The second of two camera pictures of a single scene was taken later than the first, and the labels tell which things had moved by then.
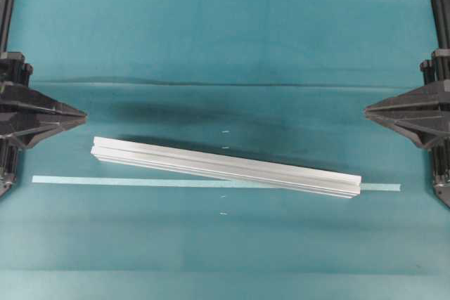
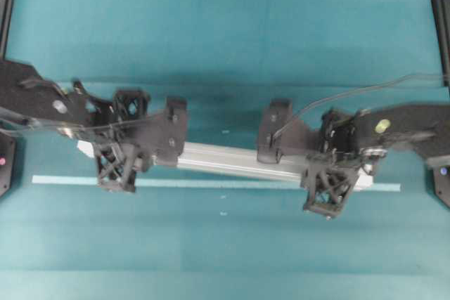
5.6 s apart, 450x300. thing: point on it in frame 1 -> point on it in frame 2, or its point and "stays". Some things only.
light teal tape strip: (198, 183) stays
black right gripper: (421, 114) -> (344, 136)
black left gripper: (27, 116) -> (115, 139)
